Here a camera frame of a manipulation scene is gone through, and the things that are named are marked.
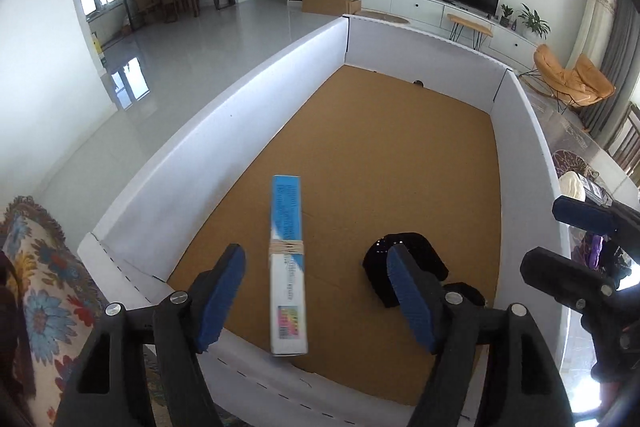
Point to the cream object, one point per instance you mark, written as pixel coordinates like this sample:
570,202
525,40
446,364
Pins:
572,187

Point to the grey curtain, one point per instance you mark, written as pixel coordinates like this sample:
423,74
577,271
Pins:
622,57

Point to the round wooden low table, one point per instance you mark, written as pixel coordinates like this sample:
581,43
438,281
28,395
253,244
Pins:
382,15

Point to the brown cardboard box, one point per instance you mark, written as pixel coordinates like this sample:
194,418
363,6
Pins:
327,3

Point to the long blue white box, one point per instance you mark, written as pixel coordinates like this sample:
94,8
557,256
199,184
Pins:
287,292

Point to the white television cabinet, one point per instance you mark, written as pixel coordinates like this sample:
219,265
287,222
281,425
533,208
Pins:
415,4

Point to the orange lounge chair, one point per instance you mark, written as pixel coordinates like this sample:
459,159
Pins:
550,67

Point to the small potted plant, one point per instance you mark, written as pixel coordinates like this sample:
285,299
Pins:
506,13

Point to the dark wooden dining chair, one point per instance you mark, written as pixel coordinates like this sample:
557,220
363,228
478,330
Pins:
147,2

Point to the slatted wooden chair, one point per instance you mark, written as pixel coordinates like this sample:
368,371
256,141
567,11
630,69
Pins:
627,142

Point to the patterned glass desktop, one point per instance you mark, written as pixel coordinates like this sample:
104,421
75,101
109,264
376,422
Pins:
570,142

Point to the floral blanket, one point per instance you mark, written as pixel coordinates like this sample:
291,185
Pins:
45,307

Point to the purple object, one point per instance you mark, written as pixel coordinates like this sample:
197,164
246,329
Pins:
595,249

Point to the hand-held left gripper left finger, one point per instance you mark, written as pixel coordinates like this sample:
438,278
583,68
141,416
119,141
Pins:
220,302

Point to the large leafy potted plant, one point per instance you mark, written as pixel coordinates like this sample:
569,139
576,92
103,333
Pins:
534,21

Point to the black curved object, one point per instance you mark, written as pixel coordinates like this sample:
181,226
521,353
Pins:
415,252

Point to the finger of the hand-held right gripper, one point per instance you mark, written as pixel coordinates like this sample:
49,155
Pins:
582,213
560,272

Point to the wooden side table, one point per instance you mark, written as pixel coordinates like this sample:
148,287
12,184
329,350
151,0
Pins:
470,23

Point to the beige curtain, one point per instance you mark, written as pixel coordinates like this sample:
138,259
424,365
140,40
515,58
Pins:
595,22

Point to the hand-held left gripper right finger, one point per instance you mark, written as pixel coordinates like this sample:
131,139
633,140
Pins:
410,302

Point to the white cardboard box cork bottom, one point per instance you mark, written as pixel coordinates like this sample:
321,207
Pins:
200,147

